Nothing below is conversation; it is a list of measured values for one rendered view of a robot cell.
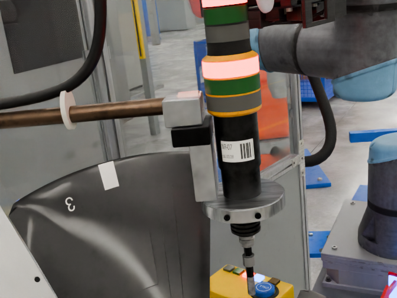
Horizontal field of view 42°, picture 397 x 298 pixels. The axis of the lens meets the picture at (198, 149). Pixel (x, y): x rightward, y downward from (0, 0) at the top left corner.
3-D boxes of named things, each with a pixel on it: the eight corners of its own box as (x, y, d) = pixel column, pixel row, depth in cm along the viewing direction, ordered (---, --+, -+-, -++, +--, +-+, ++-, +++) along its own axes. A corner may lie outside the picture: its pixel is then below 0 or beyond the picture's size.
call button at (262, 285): (249, 296, 95) (248, 288, 95) (261, 285, 98) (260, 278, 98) (267, 303, 93) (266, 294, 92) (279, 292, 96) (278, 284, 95)
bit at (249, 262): (243, 294, 45) (238, 242, 44) (251, 288, 46) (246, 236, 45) (252, 298, 45) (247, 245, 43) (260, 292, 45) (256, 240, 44)
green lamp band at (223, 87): (202, 97, 38) (201, 81, 38) (207, 87, 42) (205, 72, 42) (261, 92, 38) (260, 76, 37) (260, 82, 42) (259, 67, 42)
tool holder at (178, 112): (173, 228, 40) (156, 107, 37) (184, 194, 47) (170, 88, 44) (288, 221, 39) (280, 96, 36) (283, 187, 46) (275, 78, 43)
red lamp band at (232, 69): (201, 80, 38) (199, 64, 38) (205, 71, 42) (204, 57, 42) (260, 75, 37) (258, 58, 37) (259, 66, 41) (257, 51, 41)
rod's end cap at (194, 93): (173, 94, 40) (199, 92, 39) (177, 90, 42) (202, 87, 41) (177, 119, 40) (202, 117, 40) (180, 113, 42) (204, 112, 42)
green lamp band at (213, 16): (202, 26, 37) (200, 9, 37) (206, 23, 40) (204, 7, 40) (249, 21, 37) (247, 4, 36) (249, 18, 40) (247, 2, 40)
